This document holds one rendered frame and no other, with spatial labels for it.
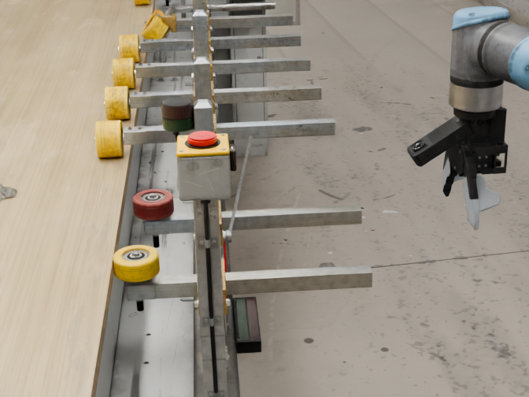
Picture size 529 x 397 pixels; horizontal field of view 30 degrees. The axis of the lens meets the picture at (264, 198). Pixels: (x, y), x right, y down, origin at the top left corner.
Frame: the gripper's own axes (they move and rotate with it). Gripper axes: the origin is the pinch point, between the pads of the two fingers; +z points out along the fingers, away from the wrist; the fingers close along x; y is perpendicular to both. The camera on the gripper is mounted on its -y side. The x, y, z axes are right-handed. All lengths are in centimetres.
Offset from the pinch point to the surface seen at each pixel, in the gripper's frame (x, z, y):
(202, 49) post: 70, -14, -37
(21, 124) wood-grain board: 80, 4, -81
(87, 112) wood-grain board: 85, 4, -65
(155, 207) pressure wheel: 23, 4, -52
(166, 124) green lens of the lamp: 21, -14, -49
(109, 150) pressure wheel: 50, 1, -60
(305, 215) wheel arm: 22.8, 8.2, -22.8
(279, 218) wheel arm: 23.3, 8.6, -28.2
